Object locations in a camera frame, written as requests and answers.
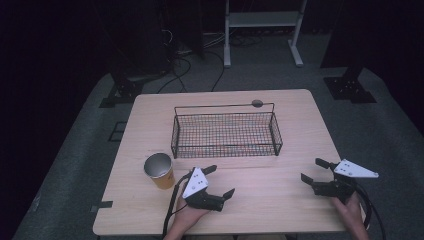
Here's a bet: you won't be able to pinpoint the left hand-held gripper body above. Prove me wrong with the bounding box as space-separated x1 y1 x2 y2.
181 166 225 213

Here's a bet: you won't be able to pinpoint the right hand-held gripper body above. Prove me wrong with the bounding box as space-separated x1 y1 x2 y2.
311 158 380 205

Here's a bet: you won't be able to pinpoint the cup of orange juice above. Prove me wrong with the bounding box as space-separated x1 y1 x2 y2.
143 152 176 191

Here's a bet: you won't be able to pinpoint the black wire basket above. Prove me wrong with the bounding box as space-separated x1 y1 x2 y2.
170 102 284 160

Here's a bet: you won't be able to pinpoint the person's right hand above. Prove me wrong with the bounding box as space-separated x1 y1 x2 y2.
331 192 365 231

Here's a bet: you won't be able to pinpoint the person's left hand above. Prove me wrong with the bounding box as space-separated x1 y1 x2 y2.
171 196 210 235

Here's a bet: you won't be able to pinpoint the black stand base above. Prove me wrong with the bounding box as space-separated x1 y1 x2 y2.
98 66 145 109
322 65 378 105

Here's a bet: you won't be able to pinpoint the black tape square outline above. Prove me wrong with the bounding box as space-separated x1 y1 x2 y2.
107 121 128 143

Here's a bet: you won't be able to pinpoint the black tape strip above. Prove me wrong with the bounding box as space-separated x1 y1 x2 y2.
90 200 114 214

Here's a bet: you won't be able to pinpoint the white metal stand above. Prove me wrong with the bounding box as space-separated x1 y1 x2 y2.
223 0 308 69

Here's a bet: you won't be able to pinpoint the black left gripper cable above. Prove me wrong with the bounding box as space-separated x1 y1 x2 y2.
161 173 194 240

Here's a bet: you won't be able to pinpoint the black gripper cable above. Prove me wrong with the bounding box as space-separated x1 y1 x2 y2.
161 173 194 240
353 183 388 240

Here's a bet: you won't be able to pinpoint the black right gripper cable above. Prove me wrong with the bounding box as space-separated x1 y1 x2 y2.
353 183 388 240

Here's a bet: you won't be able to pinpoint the black floor cables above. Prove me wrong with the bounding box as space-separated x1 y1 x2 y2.
155 28 264 95

